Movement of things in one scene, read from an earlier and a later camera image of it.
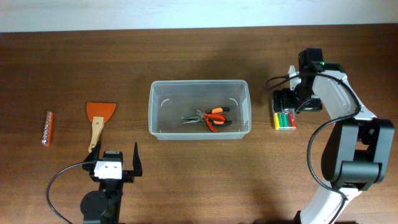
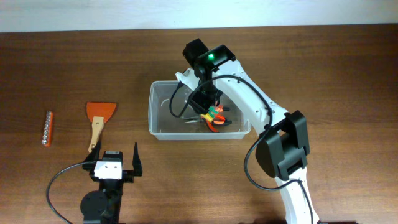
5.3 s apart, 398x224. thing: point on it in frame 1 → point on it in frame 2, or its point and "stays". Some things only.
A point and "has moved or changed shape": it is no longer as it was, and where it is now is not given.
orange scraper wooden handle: [98, 113] stays
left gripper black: [129, 175] stays
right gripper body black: [300, 98] → [203, 96]
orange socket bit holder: [47, 138] stays
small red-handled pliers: [207, 117] stays
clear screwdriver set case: [285, 119] has moved or changed shape
